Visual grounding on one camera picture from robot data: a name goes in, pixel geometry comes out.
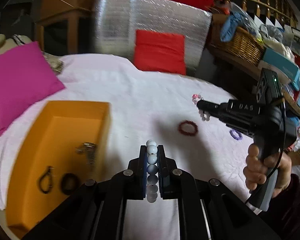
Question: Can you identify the white bead bracelet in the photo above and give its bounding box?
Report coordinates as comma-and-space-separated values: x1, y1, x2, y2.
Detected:
145, 140, 158, 203

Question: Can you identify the black cord bracelet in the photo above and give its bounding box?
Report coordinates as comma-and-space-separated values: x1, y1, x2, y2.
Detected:
39, 166, 54, 194

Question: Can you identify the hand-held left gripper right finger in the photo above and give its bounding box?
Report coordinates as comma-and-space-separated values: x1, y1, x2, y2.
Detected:
157, 144, 282, 240

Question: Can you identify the beige cushion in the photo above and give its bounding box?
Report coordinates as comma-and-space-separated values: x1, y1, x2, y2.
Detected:
0, 34, 32, 55

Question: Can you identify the orange box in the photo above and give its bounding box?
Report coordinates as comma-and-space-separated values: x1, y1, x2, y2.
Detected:
5, 100, 112, 239

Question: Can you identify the red pillow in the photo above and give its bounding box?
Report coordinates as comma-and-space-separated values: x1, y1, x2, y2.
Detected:
133, 29, 187, 75

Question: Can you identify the metal hair clip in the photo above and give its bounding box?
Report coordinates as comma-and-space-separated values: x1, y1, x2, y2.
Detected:
75, 142, 97, 165

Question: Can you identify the teal box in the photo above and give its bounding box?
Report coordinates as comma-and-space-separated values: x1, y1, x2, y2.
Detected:
262, 47, 300, 92

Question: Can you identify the purple bracelet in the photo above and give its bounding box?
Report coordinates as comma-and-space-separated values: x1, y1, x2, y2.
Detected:
229, 129, 243, 140

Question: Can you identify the wicker basket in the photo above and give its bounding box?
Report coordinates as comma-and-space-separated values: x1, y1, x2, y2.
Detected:
210, 15, 267, 67

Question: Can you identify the wooden cabinet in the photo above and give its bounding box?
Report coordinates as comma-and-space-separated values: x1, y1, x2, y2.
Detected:
36, 0, 98, 54

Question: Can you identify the red bead bracelet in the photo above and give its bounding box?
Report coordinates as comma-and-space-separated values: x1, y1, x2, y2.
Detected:
178, 121, 198, 135

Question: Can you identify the blue cloth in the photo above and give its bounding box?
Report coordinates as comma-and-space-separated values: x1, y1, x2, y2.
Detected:
220, 12, 250, 42

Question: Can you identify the wooden shelf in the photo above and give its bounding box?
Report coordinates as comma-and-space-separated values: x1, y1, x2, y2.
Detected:
206, 42, 300, 118

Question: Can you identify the person's right hand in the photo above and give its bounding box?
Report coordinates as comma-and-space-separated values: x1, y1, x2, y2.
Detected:
243, 144, 293, 193

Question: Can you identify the black hair tie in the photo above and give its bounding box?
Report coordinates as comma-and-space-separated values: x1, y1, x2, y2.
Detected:
60, 173, 80, 195

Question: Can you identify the patterned cloth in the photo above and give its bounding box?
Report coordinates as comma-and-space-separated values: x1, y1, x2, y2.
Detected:
44, 52, 65, 75

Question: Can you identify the silver insulation mat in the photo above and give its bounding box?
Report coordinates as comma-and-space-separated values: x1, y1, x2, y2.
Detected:
91, 0, 213, 74

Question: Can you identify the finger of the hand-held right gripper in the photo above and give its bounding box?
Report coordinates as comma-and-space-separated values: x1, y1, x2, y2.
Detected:
197, 100, 222, 117

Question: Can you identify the person's right forearm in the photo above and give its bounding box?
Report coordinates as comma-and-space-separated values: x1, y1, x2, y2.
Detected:
260, 174, 300, 240

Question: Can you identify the clear bead bracelet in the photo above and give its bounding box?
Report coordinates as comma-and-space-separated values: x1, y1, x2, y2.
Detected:
198, 106, 210, 122

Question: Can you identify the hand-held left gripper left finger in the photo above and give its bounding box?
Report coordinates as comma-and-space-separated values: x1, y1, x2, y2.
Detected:
22, 144, 148, 240

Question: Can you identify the magenta pillow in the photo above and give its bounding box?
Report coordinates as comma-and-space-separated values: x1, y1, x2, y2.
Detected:
0, 41, 66, 137

